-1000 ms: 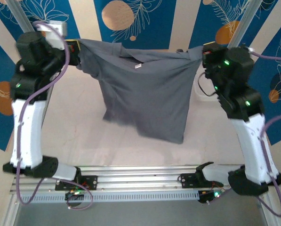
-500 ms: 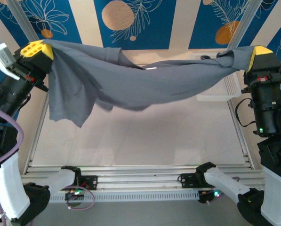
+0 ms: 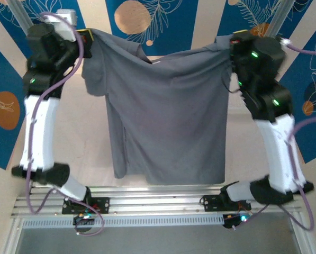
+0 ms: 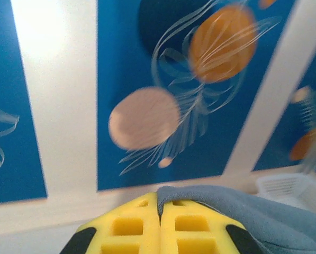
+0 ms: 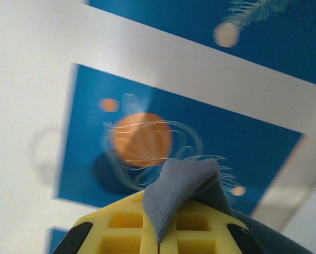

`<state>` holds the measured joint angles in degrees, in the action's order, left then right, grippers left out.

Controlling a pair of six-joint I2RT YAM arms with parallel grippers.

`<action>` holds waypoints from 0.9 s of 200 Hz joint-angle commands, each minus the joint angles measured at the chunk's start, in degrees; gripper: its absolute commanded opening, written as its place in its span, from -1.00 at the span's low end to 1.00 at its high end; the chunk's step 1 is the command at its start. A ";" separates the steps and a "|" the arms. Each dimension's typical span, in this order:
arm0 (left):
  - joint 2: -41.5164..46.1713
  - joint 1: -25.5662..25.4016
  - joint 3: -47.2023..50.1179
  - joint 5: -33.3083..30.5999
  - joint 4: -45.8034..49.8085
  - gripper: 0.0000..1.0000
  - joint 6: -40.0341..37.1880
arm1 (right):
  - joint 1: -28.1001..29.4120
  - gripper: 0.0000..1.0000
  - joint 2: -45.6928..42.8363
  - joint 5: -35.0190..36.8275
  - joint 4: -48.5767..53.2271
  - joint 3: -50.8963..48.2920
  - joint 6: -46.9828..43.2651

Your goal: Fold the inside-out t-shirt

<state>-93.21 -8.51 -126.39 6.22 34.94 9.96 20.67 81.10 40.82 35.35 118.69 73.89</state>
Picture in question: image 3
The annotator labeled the thin black right gripper cable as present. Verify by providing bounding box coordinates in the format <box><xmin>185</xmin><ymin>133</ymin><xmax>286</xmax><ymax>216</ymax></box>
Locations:
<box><xmin>220</xmin><ymin>71</ymin><xmax>242</xmax><ymax>94</ymax></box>

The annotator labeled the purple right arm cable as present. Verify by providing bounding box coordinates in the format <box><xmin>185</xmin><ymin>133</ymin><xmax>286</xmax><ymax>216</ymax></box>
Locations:
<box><xmin>233</xmin><ymin>39</ymin><xmax>316</xmax><ymax>231</ymax></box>

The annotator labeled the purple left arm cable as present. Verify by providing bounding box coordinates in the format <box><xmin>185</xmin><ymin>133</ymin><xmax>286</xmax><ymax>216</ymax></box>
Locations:
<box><xmin>25</xmin><ymin>12</ymin><xmax>106</xmax><ymax>236</ymax></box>

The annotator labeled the white slotted cable duct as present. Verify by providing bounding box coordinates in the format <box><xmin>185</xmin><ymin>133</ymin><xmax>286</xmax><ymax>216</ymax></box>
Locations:
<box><xmin>21</xmin><ymin>213</ymin><xmax>225</xmax><ymax>229</ymax></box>

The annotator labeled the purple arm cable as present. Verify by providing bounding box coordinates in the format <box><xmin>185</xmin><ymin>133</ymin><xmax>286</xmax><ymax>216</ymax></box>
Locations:
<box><xmin>25</xmin><ymin>12</ymin><xmax>106</xmax><ymax>236</ymax></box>
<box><xmin>233</xmin><ymin>39</ymin><xmax>316</xmax><ymax>231</ymax></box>

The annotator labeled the aluminium frame post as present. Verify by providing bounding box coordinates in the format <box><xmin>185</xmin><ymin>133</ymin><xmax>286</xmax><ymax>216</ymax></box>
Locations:
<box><xmin>8</xmin><ymin>0</ymin><xmax>33</xmax><ymax>30</ymax></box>
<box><xmin>269</xmin><ymin>0</ymin><xmax>293</xmax><ymax>38</ymax></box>

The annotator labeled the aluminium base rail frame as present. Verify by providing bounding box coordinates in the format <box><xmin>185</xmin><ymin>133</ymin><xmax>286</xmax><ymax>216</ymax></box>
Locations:
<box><xmin>11</xmin><ymin>185</ymin><xmax>306</xmax><ymax>218</ymax></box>

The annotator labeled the grey t-shirt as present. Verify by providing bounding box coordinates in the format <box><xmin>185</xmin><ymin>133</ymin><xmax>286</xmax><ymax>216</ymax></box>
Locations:
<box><xmin>80</xmin><ymin>28</ymin><xmax>234</xmax><ymax>186</ymax></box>

